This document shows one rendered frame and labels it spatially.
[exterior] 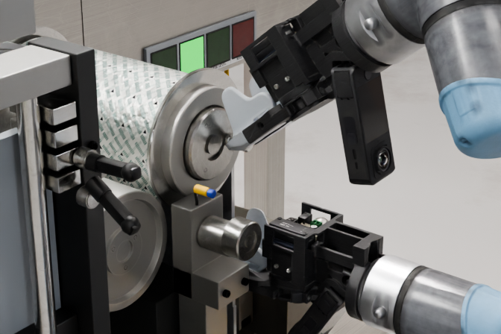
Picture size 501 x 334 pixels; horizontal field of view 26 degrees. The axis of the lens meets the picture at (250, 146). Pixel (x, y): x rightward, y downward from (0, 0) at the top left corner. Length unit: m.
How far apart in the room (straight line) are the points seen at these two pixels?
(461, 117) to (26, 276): 0.35
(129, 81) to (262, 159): 1.02
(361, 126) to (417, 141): 3.49
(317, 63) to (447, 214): 2.88
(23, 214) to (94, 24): 0.65
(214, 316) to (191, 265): 0.07
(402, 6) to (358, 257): 0.29
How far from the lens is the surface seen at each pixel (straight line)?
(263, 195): 2.13
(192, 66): 1.58
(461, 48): 0.85
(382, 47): 0.93
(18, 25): 0.85
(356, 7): 0.93
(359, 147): 0.98
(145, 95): 1.08
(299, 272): 1.11
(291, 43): 0.99
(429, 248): 3.61
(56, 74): 0.75
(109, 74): 1.12
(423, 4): 0.88
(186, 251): 1.08
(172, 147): 1.05
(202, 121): 1.06
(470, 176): 4.17
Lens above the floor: 1.66
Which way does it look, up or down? 22 degrees down
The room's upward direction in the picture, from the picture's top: straight up
